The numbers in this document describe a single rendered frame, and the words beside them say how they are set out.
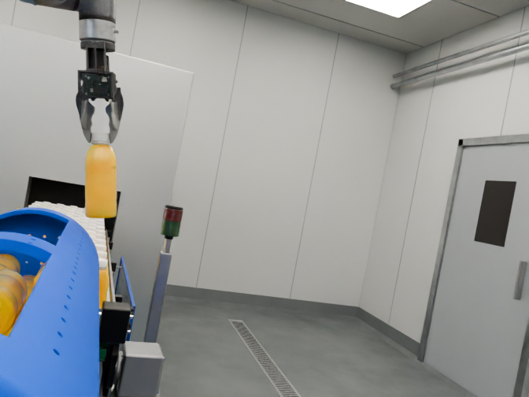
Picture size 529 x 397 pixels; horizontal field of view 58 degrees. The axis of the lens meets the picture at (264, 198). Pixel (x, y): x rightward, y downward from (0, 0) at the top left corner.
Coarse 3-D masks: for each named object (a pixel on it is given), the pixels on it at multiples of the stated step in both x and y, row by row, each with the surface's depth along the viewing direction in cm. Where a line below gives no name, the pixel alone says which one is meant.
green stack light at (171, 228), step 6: (162, 222) 160; (168, 222) 158; (174, 222) 159; (180, 222) 161; (162, 228) 159; (168, 228) 159; (174, 228) 159; (162, 234) 159; (168, 234) 159; (174, 234) 159
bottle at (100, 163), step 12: (96, 144) 106; (108, 144) 108; (96, 156) 105; (108, 156) 106; (96, 168) 105; (108, 168) 106; (96, 180) 105; (108, 180) 106; (96, 192) 105; (108, 192) 106; (96, 204) 105; (108, 204) 106; (96, 216) 106; (108, 216) 107
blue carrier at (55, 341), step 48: (0, 240) 65; (48, 240) 109; (48, 288) 52; (96, 288) 80; (0, 336) 35; (48, 336) 41; (96, 336) 60; (0, 384) 30; (48, 384) 34; (96, 384) 48
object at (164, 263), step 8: (160, 256) 160; (168, 256) 160; (160, 264) 160; (168, 264) 160; (160, 272) 160; (168, 272) 161; (160, 280) 160; (160, 288) 160; (152, 296) 161; (160, 296) 160; (152, 304) 160; (160, 304) 160; (152, 312) 160; (160, 312) 161; (152, 320) 160; (160, 320) 161; (152, 328) 160; (144, 336) 163; (152, 336) 160
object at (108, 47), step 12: (84, 48) 102; (96, 48) 99; (108, 48) 101; (96, 60) 99; (84, 72) 100; (96, 72) 99; (108, 72) 100; (84, 84) 99; (96, 84) 100; (108, 84) 100; (84, 96) 100; (96, 96) 100; (108, 96) 100
